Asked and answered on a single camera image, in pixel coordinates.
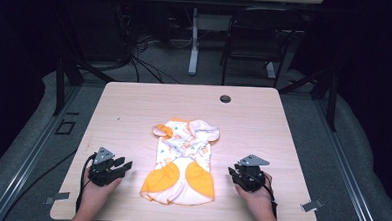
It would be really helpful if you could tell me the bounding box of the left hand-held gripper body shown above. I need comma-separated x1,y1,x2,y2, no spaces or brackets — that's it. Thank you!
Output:
87,146,123,188

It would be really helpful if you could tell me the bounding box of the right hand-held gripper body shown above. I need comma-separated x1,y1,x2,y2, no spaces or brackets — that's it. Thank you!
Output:
234,153,271,194

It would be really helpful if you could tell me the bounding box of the person's left hand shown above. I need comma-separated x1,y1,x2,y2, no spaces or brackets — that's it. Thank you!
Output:
81,167,123,205

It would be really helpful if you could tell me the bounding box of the person's right hand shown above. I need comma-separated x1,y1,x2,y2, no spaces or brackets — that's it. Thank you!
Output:
233,170,277,217

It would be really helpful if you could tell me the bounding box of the grey tape strip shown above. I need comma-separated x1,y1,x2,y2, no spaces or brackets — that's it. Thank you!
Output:
44,190,71,207
300,197,325,213

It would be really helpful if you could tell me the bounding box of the white and orange baby garment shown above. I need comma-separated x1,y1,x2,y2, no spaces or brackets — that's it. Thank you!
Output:
139,115,222,208

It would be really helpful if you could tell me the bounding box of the white desk leg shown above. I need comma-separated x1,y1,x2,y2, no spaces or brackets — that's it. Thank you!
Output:
188,7,202,77

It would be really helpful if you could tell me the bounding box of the black metal chair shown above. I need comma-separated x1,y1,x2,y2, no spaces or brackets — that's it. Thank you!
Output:
218,5,305,90

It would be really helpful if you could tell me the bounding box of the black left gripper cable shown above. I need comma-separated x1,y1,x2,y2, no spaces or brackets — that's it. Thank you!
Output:
74,151,98,214

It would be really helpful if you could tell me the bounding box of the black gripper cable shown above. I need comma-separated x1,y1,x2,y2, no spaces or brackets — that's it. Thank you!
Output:
260,172,280,219
74,151,98,214

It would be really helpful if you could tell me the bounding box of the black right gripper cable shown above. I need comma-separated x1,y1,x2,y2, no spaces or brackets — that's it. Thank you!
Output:
260,172,280,219

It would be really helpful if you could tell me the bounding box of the aluminium floor rail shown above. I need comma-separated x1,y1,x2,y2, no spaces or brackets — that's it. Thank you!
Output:
0,81,83,221
308,95,390,221

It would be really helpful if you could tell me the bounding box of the black metal stand frame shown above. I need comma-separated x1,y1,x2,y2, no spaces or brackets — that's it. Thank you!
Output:
51,48,118,119
276,62,341,133

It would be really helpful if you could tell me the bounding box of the bundle of black floor cables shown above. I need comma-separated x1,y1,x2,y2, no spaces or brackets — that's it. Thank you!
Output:
108,3,187,86

